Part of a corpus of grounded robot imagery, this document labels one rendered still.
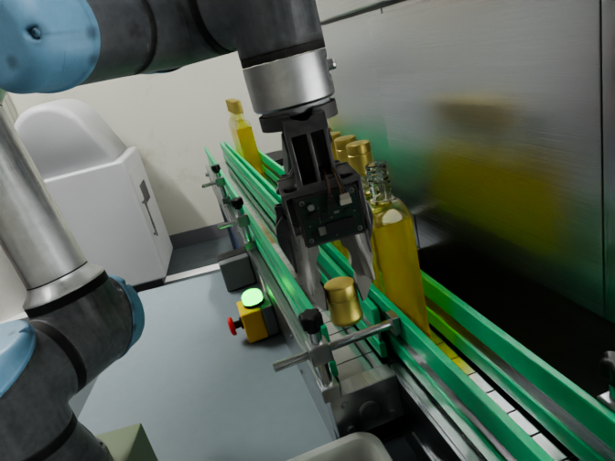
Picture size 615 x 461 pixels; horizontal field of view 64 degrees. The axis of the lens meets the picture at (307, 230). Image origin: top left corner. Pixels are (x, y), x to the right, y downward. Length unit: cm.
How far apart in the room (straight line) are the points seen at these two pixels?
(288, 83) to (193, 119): 342
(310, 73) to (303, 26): 4
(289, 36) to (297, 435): 61
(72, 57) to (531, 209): 48
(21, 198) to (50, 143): 262
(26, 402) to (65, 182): 271
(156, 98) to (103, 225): 105
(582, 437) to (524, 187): 26
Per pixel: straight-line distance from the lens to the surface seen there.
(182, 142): 387
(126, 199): 329
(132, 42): 41
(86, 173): 330
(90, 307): 74
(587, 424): 54
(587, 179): 54
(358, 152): 69
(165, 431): 95
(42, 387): 70
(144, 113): 389
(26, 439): 71
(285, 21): 42
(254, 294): 103
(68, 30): 37
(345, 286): 52
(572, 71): 53
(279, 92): 42
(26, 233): 74
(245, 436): 86
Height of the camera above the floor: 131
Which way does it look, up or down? 21 degrees down
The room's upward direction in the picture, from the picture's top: 14 degrees counter-clockwise
